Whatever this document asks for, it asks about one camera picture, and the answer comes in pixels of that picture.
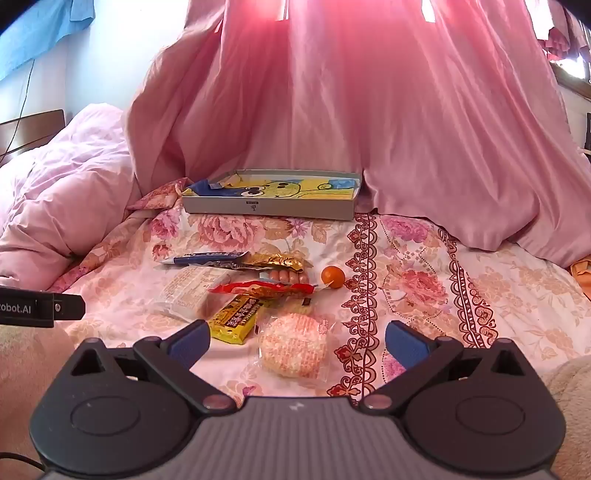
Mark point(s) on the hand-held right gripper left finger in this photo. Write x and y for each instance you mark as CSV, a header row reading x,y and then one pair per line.
x,y
187,344

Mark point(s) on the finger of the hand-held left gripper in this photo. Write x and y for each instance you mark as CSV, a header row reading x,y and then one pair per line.
x,y
69,307

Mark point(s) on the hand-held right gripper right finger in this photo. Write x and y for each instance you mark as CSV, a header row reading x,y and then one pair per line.
x,y
406,344

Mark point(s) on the yellow snack packet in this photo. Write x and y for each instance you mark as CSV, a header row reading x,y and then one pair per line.
x,y
233,321

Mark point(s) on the white bread packet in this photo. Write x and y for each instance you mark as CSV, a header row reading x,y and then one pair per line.
x,y
194,290

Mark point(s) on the blue tube-shaped snack packet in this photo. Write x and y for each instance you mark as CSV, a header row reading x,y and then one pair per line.
x,y
203,259

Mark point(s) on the red snack packet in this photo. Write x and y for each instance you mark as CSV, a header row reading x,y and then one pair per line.
x,y
263,288

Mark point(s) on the orange tangerine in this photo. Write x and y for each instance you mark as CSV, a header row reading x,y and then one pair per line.
x,y
333,277

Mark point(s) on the round rice cracker packet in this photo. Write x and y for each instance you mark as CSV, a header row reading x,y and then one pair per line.
x,y
292,346

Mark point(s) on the gold foil snack packet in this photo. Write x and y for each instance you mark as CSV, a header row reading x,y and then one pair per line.
x,y
274,263

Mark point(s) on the clear sausage pack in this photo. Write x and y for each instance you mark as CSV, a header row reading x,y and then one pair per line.
x,y
286,276

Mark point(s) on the grey cardboard box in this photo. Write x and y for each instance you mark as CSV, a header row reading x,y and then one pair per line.
x,y
277,207

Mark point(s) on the beige fleece cloth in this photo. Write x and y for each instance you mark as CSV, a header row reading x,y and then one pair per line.
x,y
32,360
572,406

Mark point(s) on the pink duvet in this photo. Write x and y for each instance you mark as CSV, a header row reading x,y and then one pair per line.
x,y
69,194

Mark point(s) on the floral pillow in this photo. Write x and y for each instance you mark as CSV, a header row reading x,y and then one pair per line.
x,y
159,196

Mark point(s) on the blue paper piece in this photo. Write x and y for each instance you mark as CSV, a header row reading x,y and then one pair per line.
x,y
203,187

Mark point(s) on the wooden headboard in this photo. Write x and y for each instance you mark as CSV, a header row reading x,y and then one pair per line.
x,y
32,134

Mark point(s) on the orange cloth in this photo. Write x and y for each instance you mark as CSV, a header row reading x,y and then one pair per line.
x,y
582,279

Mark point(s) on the blue cloth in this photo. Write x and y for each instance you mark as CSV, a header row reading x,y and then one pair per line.
x,y
37,32

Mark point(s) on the ruffled pink curtain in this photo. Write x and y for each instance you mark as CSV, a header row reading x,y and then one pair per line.
x,y
561,32

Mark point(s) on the wooden window frame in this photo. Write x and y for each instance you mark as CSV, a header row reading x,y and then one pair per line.
x,y
572,83

